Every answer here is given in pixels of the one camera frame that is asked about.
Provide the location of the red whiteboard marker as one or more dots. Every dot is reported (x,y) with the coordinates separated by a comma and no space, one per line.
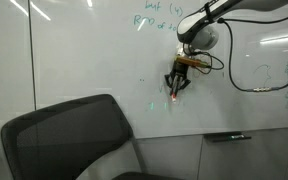
(174,95)

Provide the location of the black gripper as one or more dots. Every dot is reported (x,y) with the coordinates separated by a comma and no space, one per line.
(180,70)

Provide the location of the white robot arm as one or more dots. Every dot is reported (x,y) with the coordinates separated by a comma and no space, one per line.
(237,6)

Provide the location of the green whiteboard marker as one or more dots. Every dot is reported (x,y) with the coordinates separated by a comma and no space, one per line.
(235,136)

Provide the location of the whiteboard panel with green writing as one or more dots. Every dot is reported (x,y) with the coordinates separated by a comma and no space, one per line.
(100,50)

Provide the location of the black marker tray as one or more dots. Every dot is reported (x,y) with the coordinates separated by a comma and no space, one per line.
(217,137)

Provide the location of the black mesh office chair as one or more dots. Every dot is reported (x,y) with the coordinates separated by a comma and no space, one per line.
(67,140)

